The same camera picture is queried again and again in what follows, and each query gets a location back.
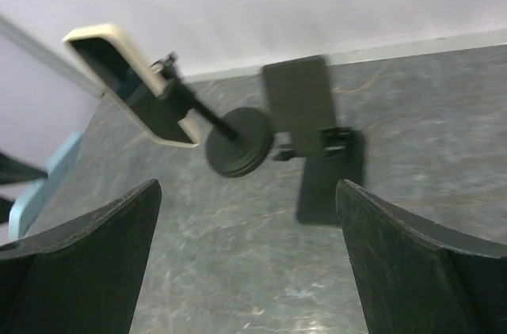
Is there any black folding phone stand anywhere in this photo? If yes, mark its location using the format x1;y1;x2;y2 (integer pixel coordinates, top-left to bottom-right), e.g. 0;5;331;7
261;55;367;227

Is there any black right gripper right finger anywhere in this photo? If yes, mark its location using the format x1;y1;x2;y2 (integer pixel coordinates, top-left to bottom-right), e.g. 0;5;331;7
336;180;506;333

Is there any black round-base phone stand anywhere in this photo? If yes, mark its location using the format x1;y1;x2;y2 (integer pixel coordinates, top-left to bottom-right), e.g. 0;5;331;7
150;54;274;178

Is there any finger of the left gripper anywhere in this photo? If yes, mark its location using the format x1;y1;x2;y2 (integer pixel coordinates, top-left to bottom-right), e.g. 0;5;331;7
0;153;47;184
0;196;14;224

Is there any phone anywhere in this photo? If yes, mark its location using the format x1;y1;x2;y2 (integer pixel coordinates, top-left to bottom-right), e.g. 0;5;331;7
8;132;82;241
63;23;201;148

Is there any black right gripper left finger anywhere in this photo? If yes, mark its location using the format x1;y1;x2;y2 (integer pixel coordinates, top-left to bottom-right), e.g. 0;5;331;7
1;179;162;333

